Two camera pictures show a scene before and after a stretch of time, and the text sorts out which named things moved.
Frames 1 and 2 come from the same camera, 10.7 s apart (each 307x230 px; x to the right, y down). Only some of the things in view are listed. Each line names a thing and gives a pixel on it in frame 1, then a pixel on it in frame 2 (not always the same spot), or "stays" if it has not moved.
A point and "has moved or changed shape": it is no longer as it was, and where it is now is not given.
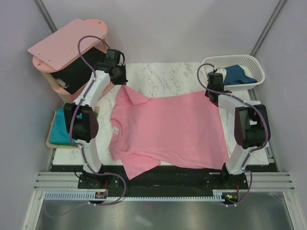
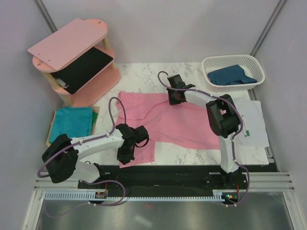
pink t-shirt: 185,131 has moved or changed shape
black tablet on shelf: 76,74 stays
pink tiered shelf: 67,45 stays
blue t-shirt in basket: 235,74 stays
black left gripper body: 121,76 → 124,154
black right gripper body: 207,91 → 172,98
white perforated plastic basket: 241,71 stays
